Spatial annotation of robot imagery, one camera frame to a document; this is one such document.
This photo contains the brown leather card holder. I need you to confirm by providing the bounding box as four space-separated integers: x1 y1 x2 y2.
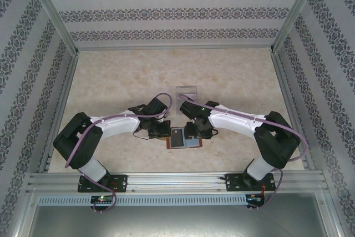
164 127 203 150

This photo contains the dark credit card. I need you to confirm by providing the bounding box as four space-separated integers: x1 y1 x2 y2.
170 128 185 148

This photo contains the white card with pink print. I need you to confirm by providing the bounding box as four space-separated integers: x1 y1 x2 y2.
181 93 199 103

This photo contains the clear acrylic card rack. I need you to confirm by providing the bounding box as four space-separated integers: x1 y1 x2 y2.
175 85 200 116

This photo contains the grey metal sheet panel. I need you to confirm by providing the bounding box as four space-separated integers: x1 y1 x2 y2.
26 204 341 237

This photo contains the aluminium mounting rail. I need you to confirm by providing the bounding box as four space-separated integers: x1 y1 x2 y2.
27 170 326 194

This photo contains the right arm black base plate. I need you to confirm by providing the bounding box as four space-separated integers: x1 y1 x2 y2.
225 173 277 192

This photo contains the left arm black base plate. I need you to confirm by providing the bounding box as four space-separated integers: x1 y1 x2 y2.
77 174 129 194

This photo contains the grey slotted cable duct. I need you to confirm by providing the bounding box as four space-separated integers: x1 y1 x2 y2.
37 194 248 206

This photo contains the aluminium back rail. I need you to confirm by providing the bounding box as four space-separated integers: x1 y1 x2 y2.
77 44 274 53

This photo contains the aluminium side rail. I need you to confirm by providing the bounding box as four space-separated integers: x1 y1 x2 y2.
38 53 80 173
271 53 316 170

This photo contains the aluminium frame post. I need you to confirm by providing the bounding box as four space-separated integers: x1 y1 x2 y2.
270 0 326 54
23 0 80 56

